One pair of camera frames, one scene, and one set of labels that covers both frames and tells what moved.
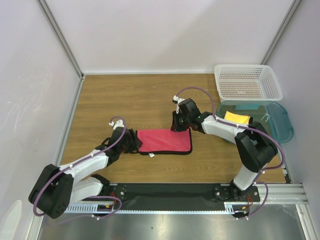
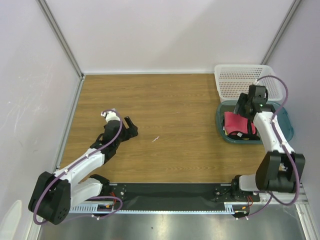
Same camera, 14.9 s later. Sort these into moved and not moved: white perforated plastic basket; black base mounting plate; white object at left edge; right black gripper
Moved: right black gripper
Not moved: white object at left edge; black base mounting plate; white perforated plastic basket
